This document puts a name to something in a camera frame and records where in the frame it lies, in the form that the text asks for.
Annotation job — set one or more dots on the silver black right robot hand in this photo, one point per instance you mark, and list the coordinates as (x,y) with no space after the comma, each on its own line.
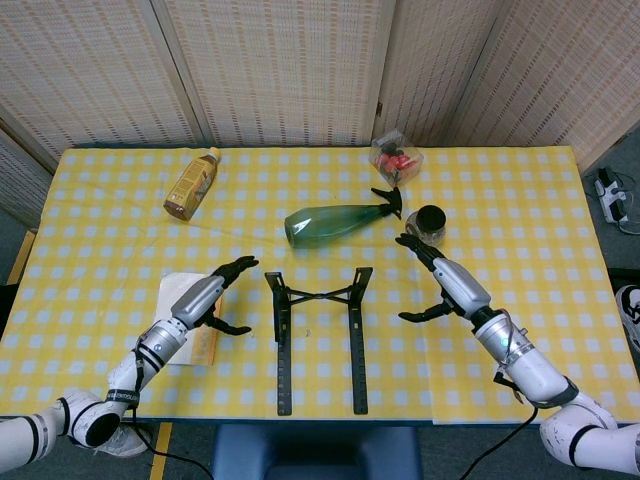
(462,287)

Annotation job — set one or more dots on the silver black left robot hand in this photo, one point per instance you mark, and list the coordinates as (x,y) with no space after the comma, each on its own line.
(197,300)

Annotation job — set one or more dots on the black folding stand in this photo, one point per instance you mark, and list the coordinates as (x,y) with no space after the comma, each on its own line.
(360,370)

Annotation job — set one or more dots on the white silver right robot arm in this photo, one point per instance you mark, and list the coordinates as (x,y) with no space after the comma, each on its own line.
(530,365)

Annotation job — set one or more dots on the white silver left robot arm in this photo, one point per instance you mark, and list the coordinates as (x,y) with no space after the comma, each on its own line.
(160,345)

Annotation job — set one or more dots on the blue robot base seat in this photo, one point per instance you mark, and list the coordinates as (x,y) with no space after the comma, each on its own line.
(315,455)

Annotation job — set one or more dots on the white yellow Lexicon notebook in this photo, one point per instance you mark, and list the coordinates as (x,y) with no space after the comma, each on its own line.
(170,295)

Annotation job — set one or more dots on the glass jar with black lid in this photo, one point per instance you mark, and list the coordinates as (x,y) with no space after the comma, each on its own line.
(431,217)

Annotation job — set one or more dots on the yellow white checkered tablecloth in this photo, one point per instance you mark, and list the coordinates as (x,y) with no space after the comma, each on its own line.
(500,210)

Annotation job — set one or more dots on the amber tea bottle yellow label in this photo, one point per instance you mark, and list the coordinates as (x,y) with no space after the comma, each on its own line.
(192,187)

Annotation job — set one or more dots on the clear box with red clips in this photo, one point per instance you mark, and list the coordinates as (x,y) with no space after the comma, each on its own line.
(397,160)

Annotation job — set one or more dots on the green plastic spray bottle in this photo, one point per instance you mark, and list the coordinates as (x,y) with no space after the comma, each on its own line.
(325,225)

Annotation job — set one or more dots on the white black sneaker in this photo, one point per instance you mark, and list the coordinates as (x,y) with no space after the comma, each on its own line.
(127,442)
(631,315)

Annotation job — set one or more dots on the white power strip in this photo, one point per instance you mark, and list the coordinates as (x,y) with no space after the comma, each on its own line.
(611,197)

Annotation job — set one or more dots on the woven folding room screen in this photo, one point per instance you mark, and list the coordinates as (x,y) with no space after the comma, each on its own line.
(280,70)

